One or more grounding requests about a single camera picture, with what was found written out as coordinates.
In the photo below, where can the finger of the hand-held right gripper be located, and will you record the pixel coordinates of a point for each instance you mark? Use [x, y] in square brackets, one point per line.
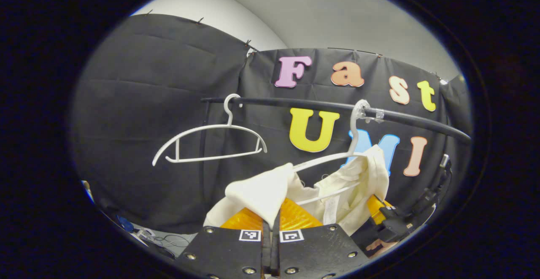
[375, 211]

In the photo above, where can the white laundry hamper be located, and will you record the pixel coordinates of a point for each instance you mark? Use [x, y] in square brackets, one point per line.
[353, 131]

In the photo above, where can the small blue object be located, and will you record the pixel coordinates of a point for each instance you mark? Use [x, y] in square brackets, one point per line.
[125, 223]

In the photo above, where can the cream shirt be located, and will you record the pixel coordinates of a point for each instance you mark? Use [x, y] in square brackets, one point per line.
[261, 190]

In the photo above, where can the white plastic hanger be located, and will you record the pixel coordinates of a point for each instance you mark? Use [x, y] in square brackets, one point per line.
[211, 129]

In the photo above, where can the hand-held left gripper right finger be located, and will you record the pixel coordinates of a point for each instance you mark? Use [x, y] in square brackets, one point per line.
[316, 249]

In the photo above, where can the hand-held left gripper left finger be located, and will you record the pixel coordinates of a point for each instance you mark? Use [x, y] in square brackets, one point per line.
[223, 253]

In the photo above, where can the black metal clothes rack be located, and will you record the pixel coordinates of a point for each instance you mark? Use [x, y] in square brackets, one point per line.
[295, 102]

